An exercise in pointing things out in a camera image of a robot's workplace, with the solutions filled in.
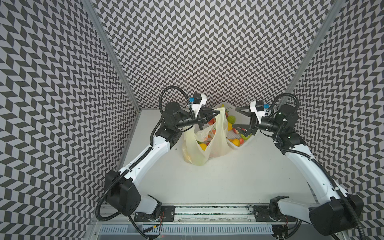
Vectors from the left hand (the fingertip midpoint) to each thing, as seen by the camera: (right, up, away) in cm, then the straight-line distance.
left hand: (219, 112), depth 62 cm
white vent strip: (-14, -55, +7) cm, 57 cm away
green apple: (+14, -2, +43) cm, 45 cm away
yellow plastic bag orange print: (-3, -13, +6) cm, 14 cm away
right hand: (+6, -4, +2) cm, 8 cm away
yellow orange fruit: (+15, -17, +31) cm, 38 cm away
